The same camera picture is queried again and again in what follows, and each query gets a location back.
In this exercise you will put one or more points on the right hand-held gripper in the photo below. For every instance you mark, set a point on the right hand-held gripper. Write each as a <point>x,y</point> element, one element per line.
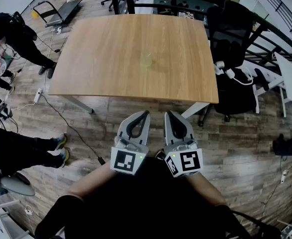
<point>188,162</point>

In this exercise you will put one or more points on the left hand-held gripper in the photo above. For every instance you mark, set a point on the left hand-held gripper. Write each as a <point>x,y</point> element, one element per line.
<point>124,160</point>

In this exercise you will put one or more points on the translucent yellow cup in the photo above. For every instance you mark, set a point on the translucent yellow cup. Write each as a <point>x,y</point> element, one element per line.
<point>146,61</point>

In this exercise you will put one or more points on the person's left forearm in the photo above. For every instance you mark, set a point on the person's left forearm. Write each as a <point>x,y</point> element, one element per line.
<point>91,185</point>

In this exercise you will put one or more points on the person's right forearm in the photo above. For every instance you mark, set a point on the person's right forearm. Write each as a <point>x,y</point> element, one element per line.
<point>205,190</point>

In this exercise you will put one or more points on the white table leg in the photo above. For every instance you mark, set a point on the white table leg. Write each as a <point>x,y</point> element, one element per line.
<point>195,109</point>
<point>81,104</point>

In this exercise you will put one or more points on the person's dark shoe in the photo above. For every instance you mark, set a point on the person's dark shoe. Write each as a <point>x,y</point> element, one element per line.
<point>159,155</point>

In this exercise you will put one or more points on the black office chair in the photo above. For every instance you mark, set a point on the black office chair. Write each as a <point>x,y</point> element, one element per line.
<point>233,96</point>

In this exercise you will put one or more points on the person's black clothing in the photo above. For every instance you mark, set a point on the person's black clothing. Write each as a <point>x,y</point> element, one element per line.
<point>146,203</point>

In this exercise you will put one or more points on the white power strip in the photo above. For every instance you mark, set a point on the white power strip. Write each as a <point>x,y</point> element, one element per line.
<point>56,30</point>
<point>38,95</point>

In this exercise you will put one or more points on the black bag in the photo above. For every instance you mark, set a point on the black bag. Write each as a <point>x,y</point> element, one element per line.
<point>288,146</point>

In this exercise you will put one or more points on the white plug adapter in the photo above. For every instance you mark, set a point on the white plug adapter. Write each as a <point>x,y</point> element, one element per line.
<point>28,210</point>
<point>284,177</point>

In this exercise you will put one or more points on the grey round stool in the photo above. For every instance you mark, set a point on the grey round stool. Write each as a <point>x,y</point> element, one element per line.
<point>16,188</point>

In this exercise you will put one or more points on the black treadmill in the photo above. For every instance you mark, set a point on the black treadmill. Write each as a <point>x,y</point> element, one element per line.
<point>66,10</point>

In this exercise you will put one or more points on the black curved railing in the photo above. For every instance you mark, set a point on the black curved railing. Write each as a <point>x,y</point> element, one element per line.
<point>263,21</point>

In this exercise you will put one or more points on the small yellow object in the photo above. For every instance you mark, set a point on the small yellow object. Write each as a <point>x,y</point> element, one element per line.
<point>34,13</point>

